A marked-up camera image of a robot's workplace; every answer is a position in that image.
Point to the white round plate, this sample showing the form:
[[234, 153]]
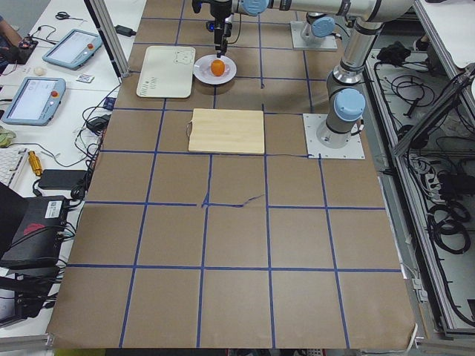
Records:
[[202, 70]]

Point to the small printed card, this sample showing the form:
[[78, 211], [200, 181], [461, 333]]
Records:
[[85, 78]]

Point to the black power brick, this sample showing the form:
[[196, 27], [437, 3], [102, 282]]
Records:
[[53, 179]]

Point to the aluminium frame post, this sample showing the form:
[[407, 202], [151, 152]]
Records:
[[106, 30]]

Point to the seated person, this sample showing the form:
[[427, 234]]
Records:
[[9, 44]]

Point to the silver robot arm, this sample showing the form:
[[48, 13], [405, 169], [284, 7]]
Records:
[[369, 16]]

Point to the small cream ball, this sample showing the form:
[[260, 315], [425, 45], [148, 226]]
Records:
[[39, 71]]

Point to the wooden cutting board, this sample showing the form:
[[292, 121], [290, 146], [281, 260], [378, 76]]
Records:
[[226, 131]]

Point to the black computer box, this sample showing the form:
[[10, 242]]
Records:
[[30, 230]]

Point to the far blue teach pendant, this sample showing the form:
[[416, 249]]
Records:
[[75, 49]]

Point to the white keyboard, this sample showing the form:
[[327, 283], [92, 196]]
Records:
[[13, 161]]

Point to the blue teach pendant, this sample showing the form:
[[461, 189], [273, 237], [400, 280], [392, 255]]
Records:
[[75, 49], [35, 102]]

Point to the black scissors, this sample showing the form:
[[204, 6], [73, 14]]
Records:
[[62, 15]]

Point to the near blue teach pendant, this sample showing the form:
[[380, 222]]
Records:
[[35, 102]]

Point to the orange fruit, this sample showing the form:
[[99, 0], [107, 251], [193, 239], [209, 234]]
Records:
[[217, 67]]

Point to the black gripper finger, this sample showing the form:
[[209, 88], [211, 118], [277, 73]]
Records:
[[220, 41]]

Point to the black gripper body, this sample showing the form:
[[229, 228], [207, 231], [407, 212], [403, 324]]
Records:
[[220, 15]]

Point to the gold cylindrical tool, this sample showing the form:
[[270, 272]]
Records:
[[35, 163]]

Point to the cream bear tray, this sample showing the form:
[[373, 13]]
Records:
[[167, 72]]

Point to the black power adapter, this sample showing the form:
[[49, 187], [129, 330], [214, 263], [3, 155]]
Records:
[[125, 31]]

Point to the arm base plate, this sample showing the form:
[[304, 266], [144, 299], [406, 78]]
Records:
[[322, 143], [303, 39]]

